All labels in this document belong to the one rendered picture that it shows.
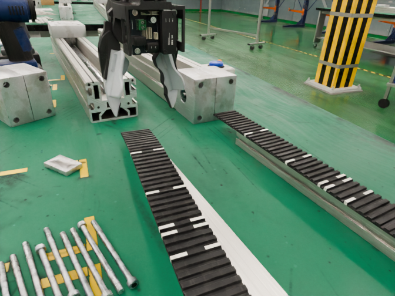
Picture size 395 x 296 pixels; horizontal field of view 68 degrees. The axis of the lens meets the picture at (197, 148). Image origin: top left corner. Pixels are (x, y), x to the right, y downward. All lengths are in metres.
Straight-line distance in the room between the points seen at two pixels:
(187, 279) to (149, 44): 0.26
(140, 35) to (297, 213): 0.29
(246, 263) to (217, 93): 0.40
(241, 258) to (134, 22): 0.28
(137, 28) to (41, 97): 0.36
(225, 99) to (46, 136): 0.36
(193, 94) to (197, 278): 0.40
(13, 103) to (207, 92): 0.37
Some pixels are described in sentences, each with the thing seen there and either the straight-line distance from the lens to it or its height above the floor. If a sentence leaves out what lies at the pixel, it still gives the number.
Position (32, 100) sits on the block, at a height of 0.82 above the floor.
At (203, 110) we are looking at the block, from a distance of 0.61.
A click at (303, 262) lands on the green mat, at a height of 0.78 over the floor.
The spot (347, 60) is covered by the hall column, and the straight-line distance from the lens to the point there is 3.92.
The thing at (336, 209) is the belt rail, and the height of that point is 0.79.
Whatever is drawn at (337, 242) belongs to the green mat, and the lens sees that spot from 0.39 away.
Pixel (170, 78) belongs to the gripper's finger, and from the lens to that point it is 0.44.
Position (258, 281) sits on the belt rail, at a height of 0.81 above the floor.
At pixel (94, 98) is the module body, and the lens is 0.62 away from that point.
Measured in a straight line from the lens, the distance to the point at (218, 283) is 0.27.
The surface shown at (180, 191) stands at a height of 0.81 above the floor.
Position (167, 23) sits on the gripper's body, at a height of 0.99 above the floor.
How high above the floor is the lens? 1.03
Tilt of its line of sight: 29 degrees down
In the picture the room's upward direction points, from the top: 2 degrees clockwise
